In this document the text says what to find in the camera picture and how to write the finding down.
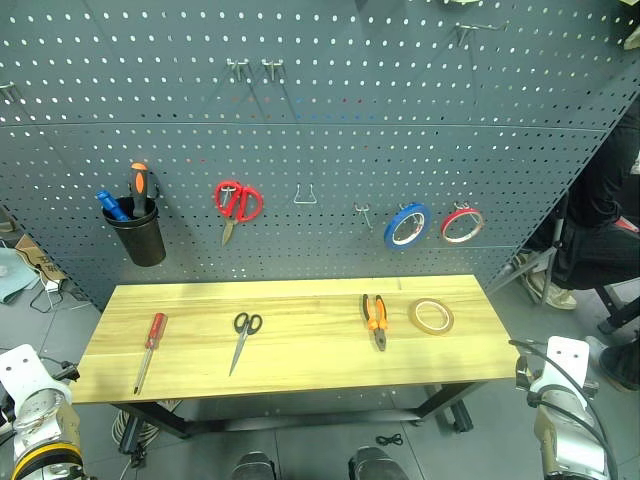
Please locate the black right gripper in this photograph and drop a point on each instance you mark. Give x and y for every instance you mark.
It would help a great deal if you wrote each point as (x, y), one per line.
(523, 376)

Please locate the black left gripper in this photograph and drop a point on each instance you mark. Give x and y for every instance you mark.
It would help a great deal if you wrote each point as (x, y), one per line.
(64, 373)

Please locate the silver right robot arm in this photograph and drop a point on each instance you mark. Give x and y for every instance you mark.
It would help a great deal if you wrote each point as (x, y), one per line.
(565, 440)

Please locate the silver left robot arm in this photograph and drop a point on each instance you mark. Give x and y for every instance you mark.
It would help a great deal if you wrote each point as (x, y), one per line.
(42, 430)

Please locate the grey metal pegboard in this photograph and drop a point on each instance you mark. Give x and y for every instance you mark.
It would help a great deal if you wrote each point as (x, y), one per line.
(320, 140)

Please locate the black shoe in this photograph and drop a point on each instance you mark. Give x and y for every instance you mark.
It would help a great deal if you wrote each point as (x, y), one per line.
(622, 367)

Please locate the tan tape roll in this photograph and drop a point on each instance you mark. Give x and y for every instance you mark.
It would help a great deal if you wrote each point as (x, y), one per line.
(433, 331)

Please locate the teal cloth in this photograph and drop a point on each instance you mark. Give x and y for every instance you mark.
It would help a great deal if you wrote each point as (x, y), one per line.
(12, 277)

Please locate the brown cardboard box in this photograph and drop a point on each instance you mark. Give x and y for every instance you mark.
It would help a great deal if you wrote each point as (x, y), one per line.
(42, 260)

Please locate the black stool leg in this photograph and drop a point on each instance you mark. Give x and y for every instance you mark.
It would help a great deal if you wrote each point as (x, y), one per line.
(617, 305)

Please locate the black plastic cup holder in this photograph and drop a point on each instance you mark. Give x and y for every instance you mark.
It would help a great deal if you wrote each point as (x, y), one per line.
(142, 241)

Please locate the red tape roll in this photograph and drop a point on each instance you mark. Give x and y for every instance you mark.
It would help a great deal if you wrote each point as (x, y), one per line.
(446, 223)

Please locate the dark rounded shape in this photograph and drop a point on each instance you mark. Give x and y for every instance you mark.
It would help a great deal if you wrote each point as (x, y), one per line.
(253, 466)
(372, 464)

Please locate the metal hook under red tape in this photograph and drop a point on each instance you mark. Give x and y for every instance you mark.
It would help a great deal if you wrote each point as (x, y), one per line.
(464, 205)

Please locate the seated person in black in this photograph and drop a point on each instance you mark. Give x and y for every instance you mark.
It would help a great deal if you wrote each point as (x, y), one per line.
(600, 210)

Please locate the orange and black screwdriver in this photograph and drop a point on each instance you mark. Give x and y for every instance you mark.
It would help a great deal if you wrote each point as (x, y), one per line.
(140, 193)

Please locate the blue tape roll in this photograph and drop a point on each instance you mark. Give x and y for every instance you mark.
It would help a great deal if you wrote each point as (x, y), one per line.
(389, 233)

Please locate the small metal pegboard hook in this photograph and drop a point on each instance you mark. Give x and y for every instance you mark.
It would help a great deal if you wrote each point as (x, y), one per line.
(366, 219)

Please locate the long metal pegboard hook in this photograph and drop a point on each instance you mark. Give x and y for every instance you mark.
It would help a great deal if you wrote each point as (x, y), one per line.
(482, 26)

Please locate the double prong metal hook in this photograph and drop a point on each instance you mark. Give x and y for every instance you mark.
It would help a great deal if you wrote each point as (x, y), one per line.
(237, 65)
(273, 65)

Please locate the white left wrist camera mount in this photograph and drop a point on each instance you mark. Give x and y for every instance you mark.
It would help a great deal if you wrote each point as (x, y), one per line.
(20, 367)

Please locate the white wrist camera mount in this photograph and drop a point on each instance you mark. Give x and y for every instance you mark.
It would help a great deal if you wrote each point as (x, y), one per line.
(567, 360)
(20, 367)

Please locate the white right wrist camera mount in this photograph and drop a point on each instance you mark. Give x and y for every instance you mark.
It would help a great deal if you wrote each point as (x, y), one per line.
(567, 360)

